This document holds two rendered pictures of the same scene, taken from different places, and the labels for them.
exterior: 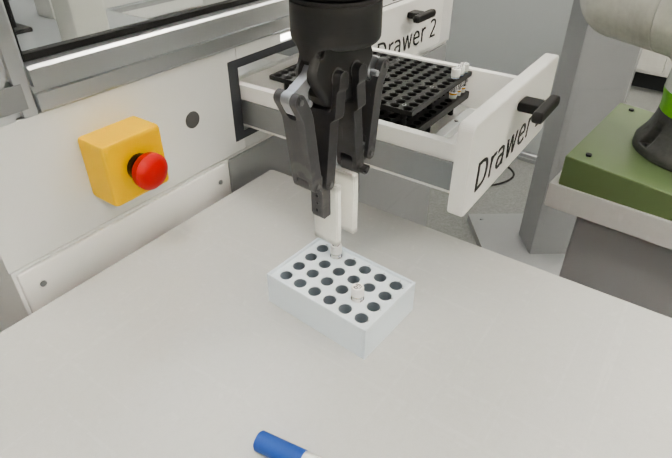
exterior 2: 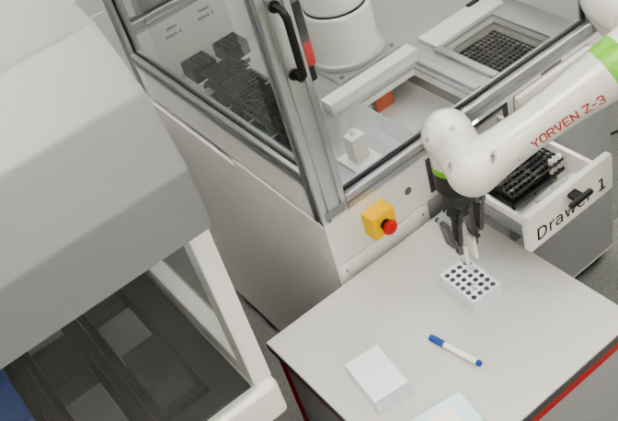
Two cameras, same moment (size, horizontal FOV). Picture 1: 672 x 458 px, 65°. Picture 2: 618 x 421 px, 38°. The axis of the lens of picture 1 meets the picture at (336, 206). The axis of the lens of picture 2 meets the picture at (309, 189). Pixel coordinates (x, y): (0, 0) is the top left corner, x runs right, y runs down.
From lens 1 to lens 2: 165 cm
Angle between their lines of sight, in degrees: 24
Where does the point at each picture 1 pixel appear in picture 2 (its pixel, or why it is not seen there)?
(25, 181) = (343, 233)
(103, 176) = (371, 230)
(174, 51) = (399, 166)
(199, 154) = (411, 204)
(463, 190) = (528, 242)
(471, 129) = (525, 220)
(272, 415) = (436, 330)
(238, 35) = not seen: hidden behind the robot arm
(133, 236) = (381, 246)
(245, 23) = not seen: hidden behind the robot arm
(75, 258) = (359, 259)
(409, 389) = (489, 325)
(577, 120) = not seen: outside the picture
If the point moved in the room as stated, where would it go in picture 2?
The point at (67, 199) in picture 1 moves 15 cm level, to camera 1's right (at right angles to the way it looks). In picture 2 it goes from (356, 237) to (415, 240)
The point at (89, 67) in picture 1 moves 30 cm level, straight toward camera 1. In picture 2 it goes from (365, 187) to (391, 274)
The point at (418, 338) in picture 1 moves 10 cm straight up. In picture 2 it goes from (500, 306) to (496, 278)
